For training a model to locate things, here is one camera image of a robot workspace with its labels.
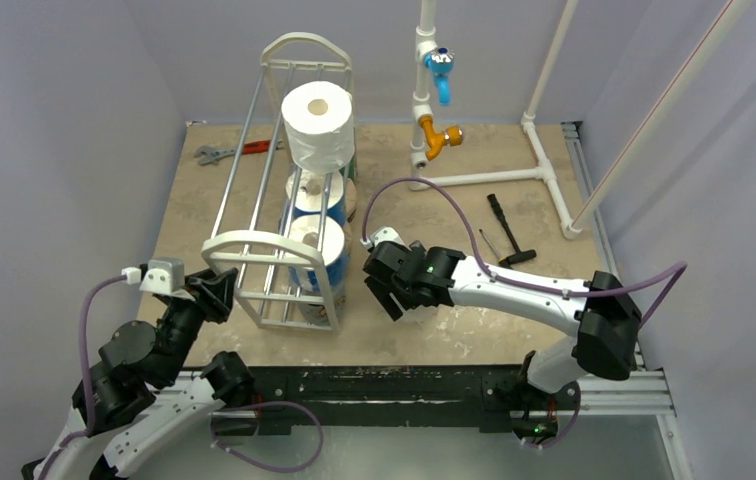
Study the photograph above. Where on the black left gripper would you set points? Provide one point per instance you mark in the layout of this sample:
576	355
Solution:
215	297

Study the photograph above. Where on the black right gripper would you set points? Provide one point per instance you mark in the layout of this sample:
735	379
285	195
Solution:
390	270

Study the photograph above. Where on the white metal shelf rack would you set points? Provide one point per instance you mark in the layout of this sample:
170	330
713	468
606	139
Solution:
253	222

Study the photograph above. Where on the blue white packaged roll back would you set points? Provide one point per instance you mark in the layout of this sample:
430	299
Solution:
309	194

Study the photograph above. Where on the unwrapped white paper roll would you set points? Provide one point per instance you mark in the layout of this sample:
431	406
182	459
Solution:
319	124

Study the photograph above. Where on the grey paper roll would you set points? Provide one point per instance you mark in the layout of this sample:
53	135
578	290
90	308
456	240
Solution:
317	313

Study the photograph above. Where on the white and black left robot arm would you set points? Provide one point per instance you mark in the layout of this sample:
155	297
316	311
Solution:
113	426

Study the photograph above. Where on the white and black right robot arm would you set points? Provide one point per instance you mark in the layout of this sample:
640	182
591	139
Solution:
599	323

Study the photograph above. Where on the black screwdriver tool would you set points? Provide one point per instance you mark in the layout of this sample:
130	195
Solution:
519	255

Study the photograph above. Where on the orange faucet valve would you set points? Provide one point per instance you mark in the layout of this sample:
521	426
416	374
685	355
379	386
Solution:
435	140

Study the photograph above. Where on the blue faucet valve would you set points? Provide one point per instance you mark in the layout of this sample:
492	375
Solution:
440	62

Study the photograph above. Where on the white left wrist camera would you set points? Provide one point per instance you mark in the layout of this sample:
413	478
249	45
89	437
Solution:
160	276

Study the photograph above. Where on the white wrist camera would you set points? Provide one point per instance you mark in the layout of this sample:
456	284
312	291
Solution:
381	235
160	276

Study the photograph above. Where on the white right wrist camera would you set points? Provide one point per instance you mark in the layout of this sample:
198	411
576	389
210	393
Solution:
381	235

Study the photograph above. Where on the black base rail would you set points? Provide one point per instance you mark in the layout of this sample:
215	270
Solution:
488	398

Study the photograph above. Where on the yellow handled screwdriver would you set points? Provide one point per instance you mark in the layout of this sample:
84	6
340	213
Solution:
496	253

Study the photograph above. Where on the red handled pliers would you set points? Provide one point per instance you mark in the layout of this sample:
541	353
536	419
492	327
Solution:
209	155

